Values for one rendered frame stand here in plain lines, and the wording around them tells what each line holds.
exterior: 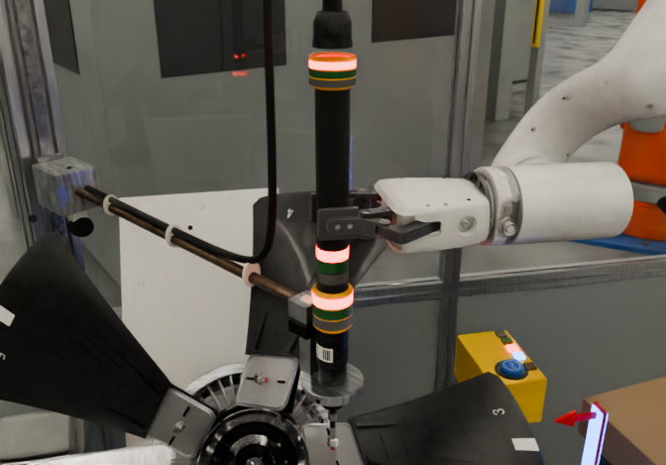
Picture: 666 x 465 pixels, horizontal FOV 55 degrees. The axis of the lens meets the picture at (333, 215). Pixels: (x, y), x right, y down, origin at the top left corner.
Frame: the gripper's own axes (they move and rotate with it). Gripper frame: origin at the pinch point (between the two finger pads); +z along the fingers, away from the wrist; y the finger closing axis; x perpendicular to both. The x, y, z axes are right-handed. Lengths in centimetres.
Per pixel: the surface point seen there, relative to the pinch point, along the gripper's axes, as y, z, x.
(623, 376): 70, -98, -81
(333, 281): -1.8, 0.2, -6.5
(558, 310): 70, -74, -58
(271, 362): 7.0, 5.8, -21.6
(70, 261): 10.6, 27.7, -8.0
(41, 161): 53, 39, -9
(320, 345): -1.1, 1.3, -14.5
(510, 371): 23, -36, -39
